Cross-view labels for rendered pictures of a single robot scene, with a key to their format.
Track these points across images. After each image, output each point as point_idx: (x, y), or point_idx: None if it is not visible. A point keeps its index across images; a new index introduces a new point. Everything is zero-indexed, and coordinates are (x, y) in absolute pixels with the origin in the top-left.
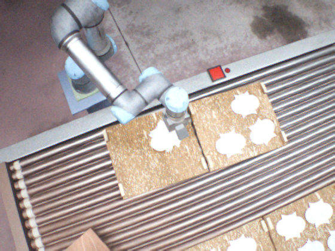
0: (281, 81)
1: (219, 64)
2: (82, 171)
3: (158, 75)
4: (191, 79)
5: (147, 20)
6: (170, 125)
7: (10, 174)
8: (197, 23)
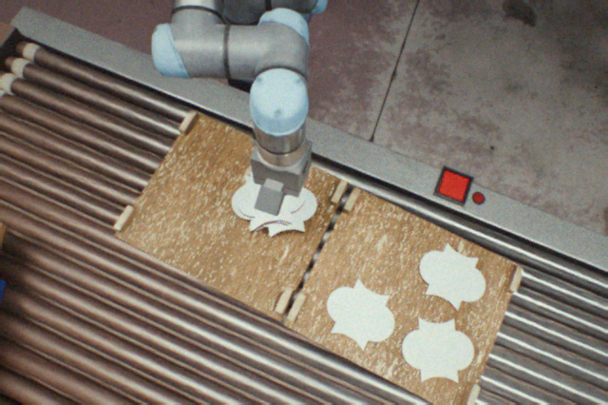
0: (566, 304)
1: None
2: (105, 142)
3: (294, 35)
4: (403, 160)
5: (454, 66)
6: (253, 161)
7: (6, 53)
8: (523, 128)
